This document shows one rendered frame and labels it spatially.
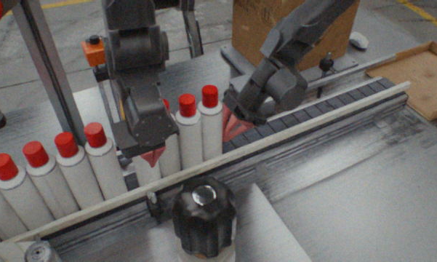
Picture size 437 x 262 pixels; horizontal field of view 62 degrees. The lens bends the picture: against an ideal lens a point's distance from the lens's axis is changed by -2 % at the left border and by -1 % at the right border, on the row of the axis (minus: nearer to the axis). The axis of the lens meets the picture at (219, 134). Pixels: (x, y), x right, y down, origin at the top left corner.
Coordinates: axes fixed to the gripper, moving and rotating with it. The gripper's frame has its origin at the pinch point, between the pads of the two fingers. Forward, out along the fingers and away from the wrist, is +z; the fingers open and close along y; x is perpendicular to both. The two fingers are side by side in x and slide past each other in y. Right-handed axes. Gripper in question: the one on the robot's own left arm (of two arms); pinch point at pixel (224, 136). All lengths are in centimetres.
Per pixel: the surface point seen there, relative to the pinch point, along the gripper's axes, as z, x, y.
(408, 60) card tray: -39, 67, -10
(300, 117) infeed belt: -10.0, 22.1, -1.1
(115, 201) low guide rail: 18.3, -20.6, 3.9
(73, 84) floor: 87, 39, -172
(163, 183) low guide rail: 12.1, -12.1, 4.1
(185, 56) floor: 37, 103, -165
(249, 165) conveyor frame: 3.2, 7.0, 5.5
